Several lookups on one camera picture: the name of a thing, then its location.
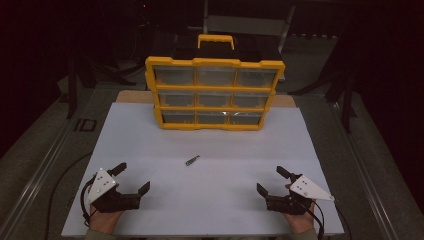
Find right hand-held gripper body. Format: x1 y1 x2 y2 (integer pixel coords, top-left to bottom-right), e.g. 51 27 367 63
265 173 336 216

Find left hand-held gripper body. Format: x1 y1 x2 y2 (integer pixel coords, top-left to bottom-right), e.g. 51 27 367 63
85 167 143 214

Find person's right hand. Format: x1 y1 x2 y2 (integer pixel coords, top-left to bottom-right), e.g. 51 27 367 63
282 200 317 234

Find person's left hand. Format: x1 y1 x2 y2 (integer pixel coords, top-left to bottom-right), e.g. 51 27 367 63
88 204 125 235

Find black tripod stand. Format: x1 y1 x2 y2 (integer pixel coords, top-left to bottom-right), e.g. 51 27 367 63
289 64 358 134
64 53 136 120

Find yellow plastic drawer organizer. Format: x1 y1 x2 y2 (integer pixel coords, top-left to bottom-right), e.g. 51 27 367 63
144 34 287 132

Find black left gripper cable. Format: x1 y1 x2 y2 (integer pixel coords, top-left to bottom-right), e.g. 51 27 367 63
79 175 98 228

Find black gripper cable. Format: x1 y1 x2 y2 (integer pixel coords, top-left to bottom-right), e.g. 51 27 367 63
301 199 326 240
79 175 98 228

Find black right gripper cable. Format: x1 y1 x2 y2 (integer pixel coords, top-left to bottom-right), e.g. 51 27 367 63
301 199 326 240

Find black floor cable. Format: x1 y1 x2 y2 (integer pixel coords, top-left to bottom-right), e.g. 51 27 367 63
44 151 94 240

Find aluminium floor rail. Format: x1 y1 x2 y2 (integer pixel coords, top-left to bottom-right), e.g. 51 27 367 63
328 98 399 240
0 87 98 240

